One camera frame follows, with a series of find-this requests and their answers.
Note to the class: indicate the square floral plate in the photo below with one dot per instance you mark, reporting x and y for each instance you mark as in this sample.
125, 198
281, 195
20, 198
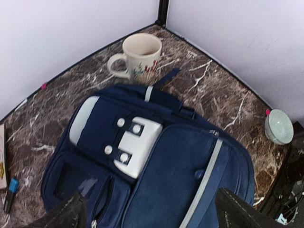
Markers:
3, 163

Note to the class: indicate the cream floral mug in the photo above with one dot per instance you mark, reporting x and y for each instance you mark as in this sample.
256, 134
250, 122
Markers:
141, 53

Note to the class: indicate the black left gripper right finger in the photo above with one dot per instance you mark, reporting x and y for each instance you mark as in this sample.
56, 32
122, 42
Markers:
233, 212

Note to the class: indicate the pale green bowl right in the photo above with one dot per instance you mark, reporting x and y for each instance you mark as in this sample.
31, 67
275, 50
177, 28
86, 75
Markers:
278, 127

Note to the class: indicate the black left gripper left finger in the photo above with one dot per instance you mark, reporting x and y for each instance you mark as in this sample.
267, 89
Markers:
70, 213

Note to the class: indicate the right black frame post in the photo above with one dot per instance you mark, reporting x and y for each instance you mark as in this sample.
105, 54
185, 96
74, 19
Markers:
162, 13

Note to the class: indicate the blue cap black marker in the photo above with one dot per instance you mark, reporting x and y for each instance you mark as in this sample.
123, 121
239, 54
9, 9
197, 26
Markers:
10, 196

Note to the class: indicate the black front rail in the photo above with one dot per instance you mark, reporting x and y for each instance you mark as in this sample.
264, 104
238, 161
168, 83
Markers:
286, 195

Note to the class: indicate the navy blue student backpack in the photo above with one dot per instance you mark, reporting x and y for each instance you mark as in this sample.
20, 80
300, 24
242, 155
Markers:
143, 160

